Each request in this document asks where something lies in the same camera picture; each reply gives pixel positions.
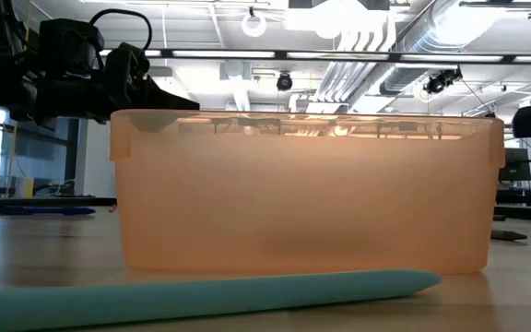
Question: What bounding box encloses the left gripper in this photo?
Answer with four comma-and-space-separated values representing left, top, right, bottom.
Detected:
34, 68, 201, 133

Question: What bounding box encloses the blue pen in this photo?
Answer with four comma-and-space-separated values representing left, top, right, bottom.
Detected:
0, 206, 97, 217

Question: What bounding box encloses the long linear ceiling light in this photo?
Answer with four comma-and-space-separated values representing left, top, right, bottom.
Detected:
99, 47, 531, 65

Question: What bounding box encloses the yellow plastic container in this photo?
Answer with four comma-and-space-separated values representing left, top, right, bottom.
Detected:
14, 177, 35, 199

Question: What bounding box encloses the orange translucent plastic bin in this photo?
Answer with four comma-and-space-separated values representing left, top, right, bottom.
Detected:
110, 108, 506, 276

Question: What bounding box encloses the teal pencil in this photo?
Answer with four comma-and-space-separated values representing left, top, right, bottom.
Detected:
0, 268, 443, 332

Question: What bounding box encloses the black ceiling device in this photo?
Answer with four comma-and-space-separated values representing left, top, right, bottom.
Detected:
423, 67, 464, 96

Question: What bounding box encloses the black computer monitor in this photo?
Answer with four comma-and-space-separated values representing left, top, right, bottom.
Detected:
499, 147, 531, 183

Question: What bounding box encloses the dark grey pencil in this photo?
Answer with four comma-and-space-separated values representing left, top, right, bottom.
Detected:
490, 229, 529, 242

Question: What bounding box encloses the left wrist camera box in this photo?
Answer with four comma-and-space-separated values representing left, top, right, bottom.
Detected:
102, 41, 151, 93

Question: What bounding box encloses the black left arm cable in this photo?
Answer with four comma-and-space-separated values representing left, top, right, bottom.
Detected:
88, 7, 154, 52

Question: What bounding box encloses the white ring ceiling lamp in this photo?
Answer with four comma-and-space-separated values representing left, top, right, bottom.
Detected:
241, 6, 267, 38

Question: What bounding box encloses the round black hanging camera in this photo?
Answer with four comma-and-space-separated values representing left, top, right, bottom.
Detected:
276, 71, 294, 92

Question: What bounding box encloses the black aluminium table frame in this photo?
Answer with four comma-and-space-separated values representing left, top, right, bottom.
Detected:
0, 196, 531, 222

